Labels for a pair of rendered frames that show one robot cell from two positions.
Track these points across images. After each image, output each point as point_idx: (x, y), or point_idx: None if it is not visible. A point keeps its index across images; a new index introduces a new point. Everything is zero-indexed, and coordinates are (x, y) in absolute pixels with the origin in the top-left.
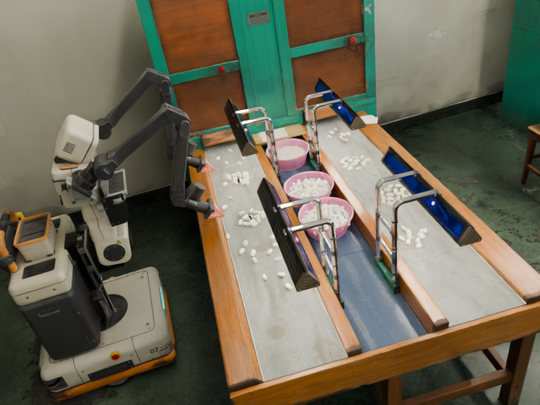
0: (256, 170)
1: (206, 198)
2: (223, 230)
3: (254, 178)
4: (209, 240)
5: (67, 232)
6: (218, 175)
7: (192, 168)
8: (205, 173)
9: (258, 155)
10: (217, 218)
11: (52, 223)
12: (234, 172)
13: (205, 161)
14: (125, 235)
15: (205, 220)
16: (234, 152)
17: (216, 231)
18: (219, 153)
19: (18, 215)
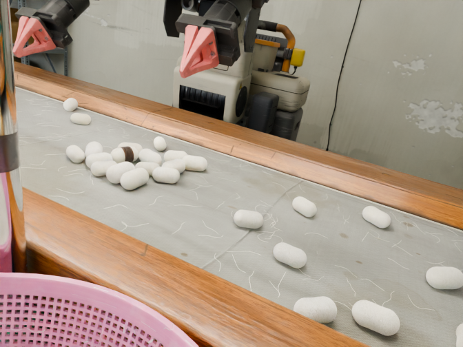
0: (102, 217)
1: (144, 107)
2: (18, 85)
3: (66, 180)
4: (25, 67)
5: (256, 76)
6: (239, 171)
7: (337, 156)
8: (273, 149)
9: (202, 275)
10: (55, 86)
11: (262, 55)
12: (206, 189)
13: (193, 24)
14: (178, 67)
15: (78, 82)
16: (426, 294)
17: (26, 73)
18: (455, 259)
19: (294, 48)
